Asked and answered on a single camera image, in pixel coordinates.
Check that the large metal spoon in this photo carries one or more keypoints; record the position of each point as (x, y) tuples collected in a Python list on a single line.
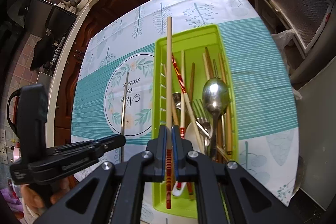
[(215, 95)]

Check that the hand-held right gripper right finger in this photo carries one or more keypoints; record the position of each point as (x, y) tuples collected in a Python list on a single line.
[(175, 150)]

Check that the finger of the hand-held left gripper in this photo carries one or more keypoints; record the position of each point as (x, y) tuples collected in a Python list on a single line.
[(110, 141), (73, 162)]

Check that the small metal spoon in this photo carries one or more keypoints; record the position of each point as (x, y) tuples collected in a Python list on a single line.
[(176, 99)]

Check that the dark brown wooden chopstick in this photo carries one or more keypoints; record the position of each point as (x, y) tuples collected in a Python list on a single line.
[(192, 77)]

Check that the black range hood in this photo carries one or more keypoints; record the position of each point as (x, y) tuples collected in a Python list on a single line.
[(50, 19)]

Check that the purple cloth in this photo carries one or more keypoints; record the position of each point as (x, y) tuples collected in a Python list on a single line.
[(9, 197)]

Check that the grey refrigerator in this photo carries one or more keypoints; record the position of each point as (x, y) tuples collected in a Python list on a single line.
[(317, 121)]

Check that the cream chopstick long red stripes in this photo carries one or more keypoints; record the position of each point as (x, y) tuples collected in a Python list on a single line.
[(179, 77)]

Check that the thin metal chopstick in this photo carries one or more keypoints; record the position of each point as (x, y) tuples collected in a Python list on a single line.
[(124, 108)]

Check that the green plastic utensil tray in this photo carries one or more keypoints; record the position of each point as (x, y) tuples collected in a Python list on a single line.
[(199, 40)]

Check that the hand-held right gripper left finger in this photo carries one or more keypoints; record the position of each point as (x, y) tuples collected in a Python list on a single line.
[(163, 150)]

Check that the black wok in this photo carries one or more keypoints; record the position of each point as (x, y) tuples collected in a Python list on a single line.
[(42, 50)]

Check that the person's left hand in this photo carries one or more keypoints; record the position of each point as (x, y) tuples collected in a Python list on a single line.
[(30, 196)]

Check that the printed tablecloth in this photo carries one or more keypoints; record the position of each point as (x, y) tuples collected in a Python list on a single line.
[(262, 95)]

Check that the cream chopstick red-striped end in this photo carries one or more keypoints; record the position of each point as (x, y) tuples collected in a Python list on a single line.
[(182, 82), (169, 69)]

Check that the white plastic bag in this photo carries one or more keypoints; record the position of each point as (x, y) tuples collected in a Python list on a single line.
[(284, 40)]

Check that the tan chopstick patterned end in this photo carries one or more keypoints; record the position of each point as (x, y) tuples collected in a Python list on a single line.
[(206, 66)]

